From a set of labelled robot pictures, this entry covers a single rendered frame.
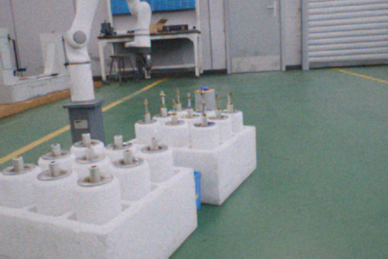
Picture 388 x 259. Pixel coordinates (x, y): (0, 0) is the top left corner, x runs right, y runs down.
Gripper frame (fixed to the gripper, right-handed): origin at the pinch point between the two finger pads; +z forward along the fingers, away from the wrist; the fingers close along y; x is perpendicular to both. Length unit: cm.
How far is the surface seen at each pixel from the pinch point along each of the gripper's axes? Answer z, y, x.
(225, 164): 29, -67, -1
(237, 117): 16, -52, -17
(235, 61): -10, 360, -316
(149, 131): 18, -45, 17
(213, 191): 36, -68, 5
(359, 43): -33, 233, -478
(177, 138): 20, -54, 11
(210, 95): 9.1, -25.7, -21.2
